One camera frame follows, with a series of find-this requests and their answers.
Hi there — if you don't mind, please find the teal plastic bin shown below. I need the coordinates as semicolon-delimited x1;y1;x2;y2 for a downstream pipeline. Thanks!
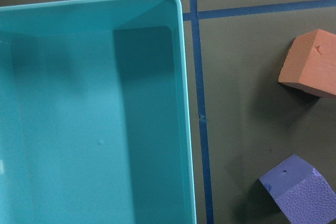
1;0;196;223

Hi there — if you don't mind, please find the orange foam block left side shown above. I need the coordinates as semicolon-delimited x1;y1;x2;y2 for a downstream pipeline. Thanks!
278;29;335;99

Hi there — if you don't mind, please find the purple foam block left side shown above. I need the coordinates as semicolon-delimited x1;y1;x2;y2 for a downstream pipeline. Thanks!
259;154;335;223

